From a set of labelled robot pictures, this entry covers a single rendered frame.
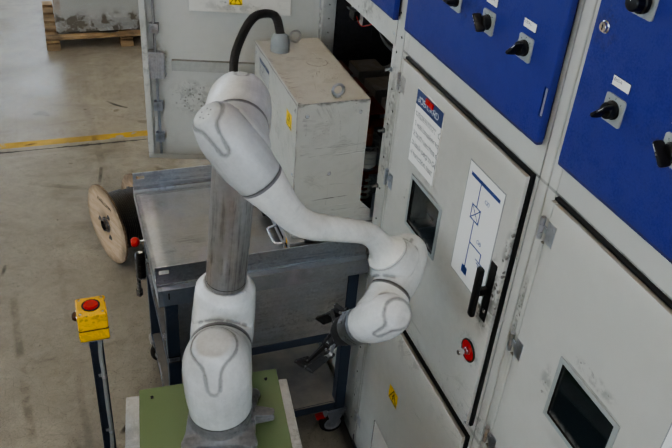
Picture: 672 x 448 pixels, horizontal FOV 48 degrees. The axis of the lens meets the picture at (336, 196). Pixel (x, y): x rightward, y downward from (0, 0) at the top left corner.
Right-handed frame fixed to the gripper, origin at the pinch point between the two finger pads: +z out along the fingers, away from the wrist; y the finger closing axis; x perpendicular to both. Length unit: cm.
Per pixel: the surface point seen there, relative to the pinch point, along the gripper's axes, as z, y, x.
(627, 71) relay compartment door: -111, -20, -15
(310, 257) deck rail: 25.0, -34.1, -3.0
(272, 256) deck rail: 26.2, -27.1, -13.8
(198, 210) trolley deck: 57, -41, -37
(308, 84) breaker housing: -4, -65, -38
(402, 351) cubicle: 5.9, -16.2, 29.7
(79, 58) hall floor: 346, -231, -136
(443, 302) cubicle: -28.3, -17.1, 17.0
